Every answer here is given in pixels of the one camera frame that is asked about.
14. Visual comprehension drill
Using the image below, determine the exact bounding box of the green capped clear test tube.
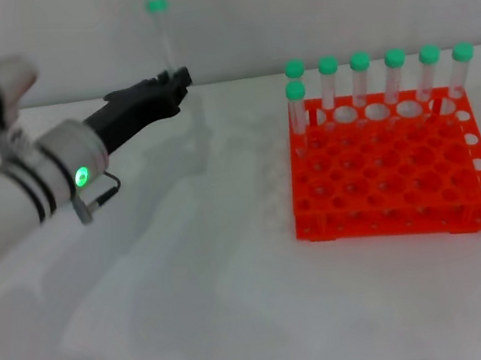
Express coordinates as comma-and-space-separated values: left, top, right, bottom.
313, 54, 351, 133
283, 56, 313, 111
408, 42, 449, 107
438, 40, 481, 103
375, 46, 414, 107
283, 78, 319, 160
344, 50, 379, 110
142, 0, 182, 77

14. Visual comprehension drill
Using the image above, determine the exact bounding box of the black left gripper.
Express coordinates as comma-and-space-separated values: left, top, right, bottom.
76, 64, 205, 163

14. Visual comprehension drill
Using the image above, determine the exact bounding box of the orange plastic test tube rack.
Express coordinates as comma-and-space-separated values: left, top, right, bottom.
272, 68, 481, 264

